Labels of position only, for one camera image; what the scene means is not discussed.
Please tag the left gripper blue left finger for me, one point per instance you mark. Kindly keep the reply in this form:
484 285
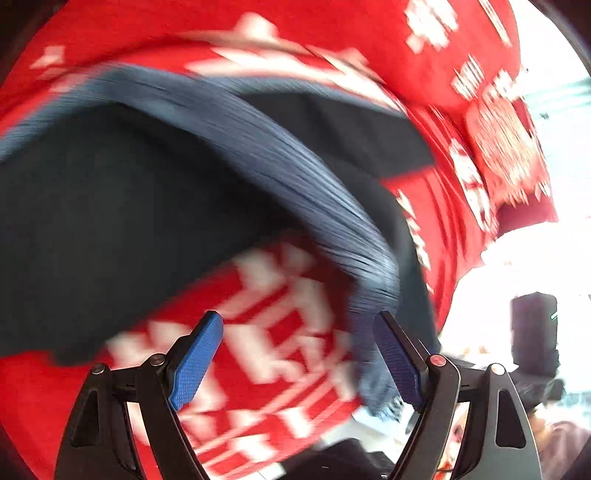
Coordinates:
97 442

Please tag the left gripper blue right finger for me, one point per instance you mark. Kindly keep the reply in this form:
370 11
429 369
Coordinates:
498 442

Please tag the black pants with patterned trim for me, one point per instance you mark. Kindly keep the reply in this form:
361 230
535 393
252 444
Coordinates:
118 194

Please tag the red sofa seat cover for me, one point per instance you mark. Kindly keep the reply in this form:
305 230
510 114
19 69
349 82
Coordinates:
285 371

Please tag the red sofa back cushion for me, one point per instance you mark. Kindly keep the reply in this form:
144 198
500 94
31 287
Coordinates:
436 52

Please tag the dark box in background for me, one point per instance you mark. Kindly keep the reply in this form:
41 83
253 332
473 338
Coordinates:
534 327

